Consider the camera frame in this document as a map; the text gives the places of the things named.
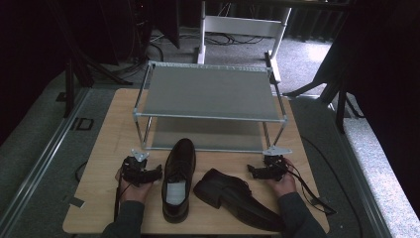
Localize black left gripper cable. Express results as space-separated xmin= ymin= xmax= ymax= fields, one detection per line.
xmin=113 ymin=168 xmax=125 ymax=223

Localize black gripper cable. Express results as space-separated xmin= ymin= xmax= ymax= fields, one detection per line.
xmin=113 ymin=168 xmax=125 ymax=223
xmin=284 ymin=162 xmax=338 ymax=216

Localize aluminium floor rail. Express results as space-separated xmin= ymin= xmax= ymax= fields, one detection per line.
xmin=0 ymin=88 xmax=91 ymax=231

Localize black floor bracket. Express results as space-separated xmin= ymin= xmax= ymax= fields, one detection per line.
xmin=70 ymin=116 xmax=95 ymax=132

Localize person's left hand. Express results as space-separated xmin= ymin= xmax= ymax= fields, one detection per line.
xmin=114 ymin=168 xmax=155 ymax=204

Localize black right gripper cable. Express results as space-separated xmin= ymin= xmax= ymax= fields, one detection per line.
xmin=284 ymin=162 xmax=338 ymax=216

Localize white desk frame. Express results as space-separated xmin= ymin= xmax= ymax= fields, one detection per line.
xmin=196 ymin=1 xmax=293 ymax=83

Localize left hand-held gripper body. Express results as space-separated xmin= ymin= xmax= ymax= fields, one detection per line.
xmin=121 ymin=148 xmax=152 ymax=187

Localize black metal stand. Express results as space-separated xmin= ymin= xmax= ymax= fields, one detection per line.
xmin=282 ymin=59 xmax=366 ymax=135
xmin=49 ymin=0 xmax=134 ymax=119

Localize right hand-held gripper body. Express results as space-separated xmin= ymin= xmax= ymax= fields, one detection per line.
xmin=262 ymin=146 xmax=293 ymax=181

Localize black floor cables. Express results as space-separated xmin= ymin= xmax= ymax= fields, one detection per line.
xmin=149 ymin=30 xmax=265 ymax=47

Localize black leather shoe white insole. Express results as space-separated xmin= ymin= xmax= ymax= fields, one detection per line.
xmin=160 ymin=138 xmax=197 ymax=224

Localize metal shoe rack grey shelves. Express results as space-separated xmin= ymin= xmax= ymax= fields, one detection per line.
xmin=133 ymin=60 xmax=289 ymax=155

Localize person's right hand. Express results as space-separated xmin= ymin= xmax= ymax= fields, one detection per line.
xmin=265 ymin=158 xmax=298 ymax=199

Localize black floor cable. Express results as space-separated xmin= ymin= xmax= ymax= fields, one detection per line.
xmin=299 ymin=134 xmax=365 ymax=238

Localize black tape strip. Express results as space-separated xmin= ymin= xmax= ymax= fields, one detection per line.
xmin=68 ymin=195 xmax=86 ymax=209

